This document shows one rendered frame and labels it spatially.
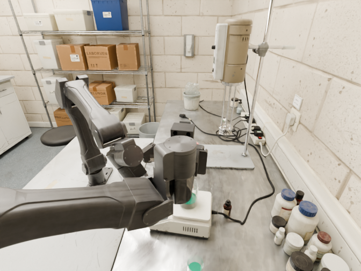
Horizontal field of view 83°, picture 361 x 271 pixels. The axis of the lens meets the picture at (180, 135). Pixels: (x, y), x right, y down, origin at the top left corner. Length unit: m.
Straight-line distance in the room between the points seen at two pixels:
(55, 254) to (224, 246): 0.51
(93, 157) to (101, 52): 2.06
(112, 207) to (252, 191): 0.68
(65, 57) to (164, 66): 1.22
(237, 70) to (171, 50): 2.12
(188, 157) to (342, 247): 0.56
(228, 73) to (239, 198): 0.49
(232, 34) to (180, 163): 0.61
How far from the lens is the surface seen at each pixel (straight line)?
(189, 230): 0.70
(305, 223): 0.74
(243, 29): 0.85
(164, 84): 3.02
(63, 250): 0.79
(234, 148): 1.14
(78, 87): 0.71
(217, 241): 0.73
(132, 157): 0.53
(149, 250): 0.72
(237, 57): 0.85
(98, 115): 0.62
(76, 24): 2.81
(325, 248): 0.75
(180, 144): 0.35
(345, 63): 0.83
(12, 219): 0.31
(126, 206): 0.33
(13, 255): 0.86
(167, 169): 0.34
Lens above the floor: 1.50
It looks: 29 degrees down
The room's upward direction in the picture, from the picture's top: straight up
